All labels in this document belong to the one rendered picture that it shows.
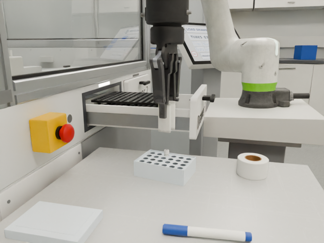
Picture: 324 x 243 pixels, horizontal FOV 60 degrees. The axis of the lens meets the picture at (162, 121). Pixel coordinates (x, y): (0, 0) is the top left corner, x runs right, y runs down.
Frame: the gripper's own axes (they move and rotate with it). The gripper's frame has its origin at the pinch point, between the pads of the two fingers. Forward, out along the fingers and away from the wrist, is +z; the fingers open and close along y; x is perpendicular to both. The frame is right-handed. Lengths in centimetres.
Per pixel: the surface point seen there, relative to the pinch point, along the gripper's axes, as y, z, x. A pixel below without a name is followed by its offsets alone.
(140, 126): -6.0, 5.2, -10.6
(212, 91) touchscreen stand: -119, 12, -19
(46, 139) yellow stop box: 19.7, 2.2, -18.1
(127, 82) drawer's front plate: -32.6, -2.9, -30.4
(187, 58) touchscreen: -93, -10, -28
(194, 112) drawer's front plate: -7.2, 0.1, 4.4
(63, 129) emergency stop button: 17.1, 0.5, -15.6
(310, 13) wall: -399, -61, 41
